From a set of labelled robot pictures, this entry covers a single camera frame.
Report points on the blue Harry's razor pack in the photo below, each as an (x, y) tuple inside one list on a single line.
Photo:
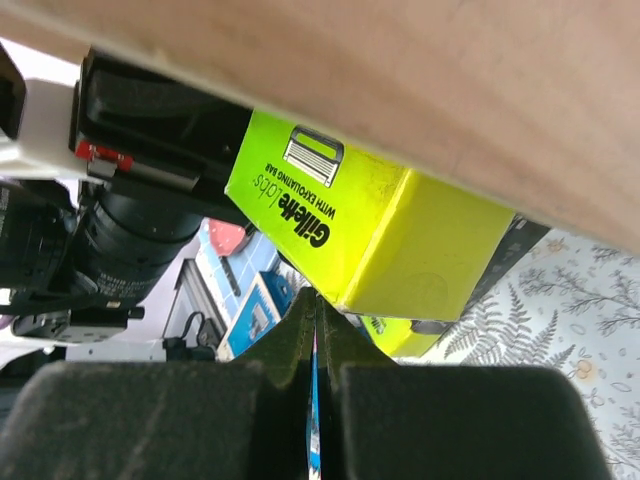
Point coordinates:
[(269, 297), (312, 430)]

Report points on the wooden two-tier shelf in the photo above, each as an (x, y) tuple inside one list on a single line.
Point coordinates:
[(532, 103)]

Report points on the green black Gillette razor box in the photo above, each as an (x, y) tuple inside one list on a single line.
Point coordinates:
[(397, 337), (372, 237)]

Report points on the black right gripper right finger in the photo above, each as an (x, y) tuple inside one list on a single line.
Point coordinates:
[(358, 407)]

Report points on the blue checked cloth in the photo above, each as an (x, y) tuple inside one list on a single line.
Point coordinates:
[(228, 278)]

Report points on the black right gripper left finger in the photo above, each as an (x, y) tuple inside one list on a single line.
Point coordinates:
[(280, 366)]

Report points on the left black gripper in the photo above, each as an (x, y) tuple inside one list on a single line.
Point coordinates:
[(154, 138)]

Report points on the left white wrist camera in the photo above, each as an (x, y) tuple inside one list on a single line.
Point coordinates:
[(36, 118)]

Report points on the pink dotted plate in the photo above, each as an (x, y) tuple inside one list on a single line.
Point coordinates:
[(225, 238)]

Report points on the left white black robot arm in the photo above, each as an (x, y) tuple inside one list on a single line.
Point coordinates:
[(103, 185)]

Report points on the floral patterned tablecloth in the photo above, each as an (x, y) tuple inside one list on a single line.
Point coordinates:
[(573, 305)]

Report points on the aluminium rail frame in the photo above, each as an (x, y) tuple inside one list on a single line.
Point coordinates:
[(193, 330)]

